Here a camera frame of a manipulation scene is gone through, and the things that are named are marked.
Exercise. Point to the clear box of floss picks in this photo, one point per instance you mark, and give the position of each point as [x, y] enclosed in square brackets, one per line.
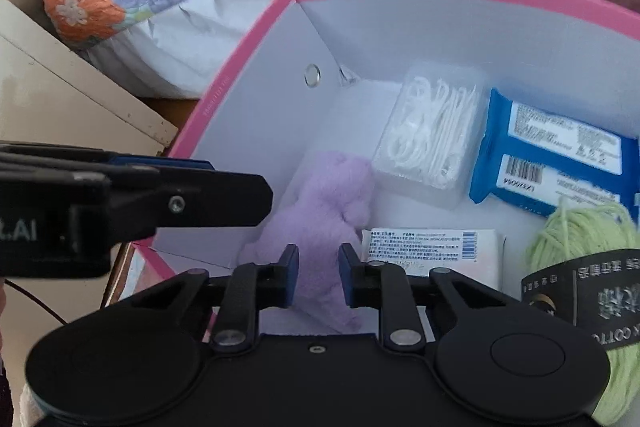
[430, 132]

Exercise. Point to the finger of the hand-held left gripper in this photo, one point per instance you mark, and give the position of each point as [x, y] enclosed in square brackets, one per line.
[160, 164]
[210, 199]

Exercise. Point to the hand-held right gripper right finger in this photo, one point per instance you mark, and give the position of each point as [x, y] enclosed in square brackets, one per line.
[347, 277]

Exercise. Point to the green yarn skein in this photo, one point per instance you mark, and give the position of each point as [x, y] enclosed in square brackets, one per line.
[575, 227]

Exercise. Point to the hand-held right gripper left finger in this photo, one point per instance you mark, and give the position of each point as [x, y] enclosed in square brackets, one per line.
[290, 277]

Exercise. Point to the pink cardboard box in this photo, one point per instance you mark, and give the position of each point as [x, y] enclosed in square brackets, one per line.
[350, 32]

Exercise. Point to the purple plush toy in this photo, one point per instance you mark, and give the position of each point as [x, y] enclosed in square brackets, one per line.
[325, 207]

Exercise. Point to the blue wipes pack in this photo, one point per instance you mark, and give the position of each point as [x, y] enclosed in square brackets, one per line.
[490, 157]

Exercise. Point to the white packet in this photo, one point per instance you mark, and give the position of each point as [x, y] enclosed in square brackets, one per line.
[435, 257]

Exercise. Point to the beige cabinet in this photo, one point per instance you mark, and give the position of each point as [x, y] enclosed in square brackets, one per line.
[50, 97]

